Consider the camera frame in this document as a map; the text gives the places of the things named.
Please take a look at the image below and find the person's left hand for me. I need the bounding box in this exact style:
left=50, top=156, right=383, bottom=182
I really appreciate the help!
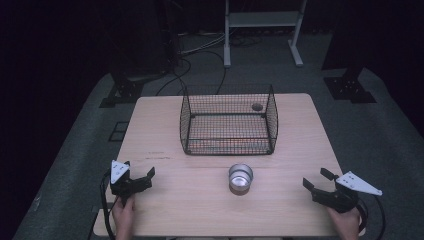
left=111, top=195, right=136, bottom=240

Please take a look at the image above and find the white floor cable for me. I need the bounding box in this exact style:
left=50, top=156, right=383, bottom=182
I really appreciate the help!
left=178, top=30, right=228, bottom=57

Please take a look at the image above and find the black metal stand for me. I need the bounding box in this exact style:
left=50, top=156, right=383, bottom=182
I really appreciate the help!
left=98, top=59, right=158, bottom=109
left=322, top=64, right=378, bottom=105

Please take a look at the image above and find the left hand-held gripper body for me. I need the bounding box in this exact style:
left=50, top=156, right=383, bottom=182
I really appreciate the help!
left=109, top=159, right=154, bottom=205

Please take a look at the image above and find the person's right hand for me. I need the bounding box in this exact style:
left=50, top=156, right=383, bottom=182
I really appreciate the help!
left=327, top=205, right=362, bottom=240

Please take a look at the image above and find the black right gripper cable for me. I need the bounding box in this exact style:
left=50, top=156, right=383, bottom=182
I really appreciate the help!
left=355, top=194, right=387, bottom=240

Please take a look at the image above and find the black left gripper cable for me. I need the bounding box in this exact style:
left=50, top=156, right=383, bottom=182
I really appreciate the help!
left=99, top=170, right=118, bottom=240

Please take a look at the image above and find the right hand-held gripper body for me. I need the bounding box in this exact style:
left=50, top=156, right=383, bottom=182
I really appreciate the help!
left=312, top=170, right=384, bottom=214

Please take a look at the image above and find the black floor cable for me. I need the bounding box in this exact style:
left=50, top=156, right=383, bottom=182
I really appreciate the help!
left=155, top=49, right=228, bottom=97

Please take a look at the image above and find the black wire mesh basket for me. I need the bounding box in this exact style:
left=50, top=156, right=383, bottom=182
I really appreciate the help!
left=179, top=83, right=280, bottom=157

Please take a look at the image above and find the silver metal cup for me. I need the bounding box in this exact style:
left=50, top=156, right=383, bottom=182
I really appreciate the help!
left=228, top=162, right=255, bottom=196

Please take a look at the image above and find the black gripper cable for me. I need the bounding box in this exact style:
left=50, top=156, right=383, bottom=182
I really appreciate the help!
left=99, top=170, right=118, bottom=240
left=355, top=194, right=387, bottom=240

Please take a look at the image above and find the white metal desk frame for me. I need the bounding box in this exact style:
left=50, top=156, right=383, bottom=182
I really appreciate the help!
left=223, top=0, right=308, bottom=69

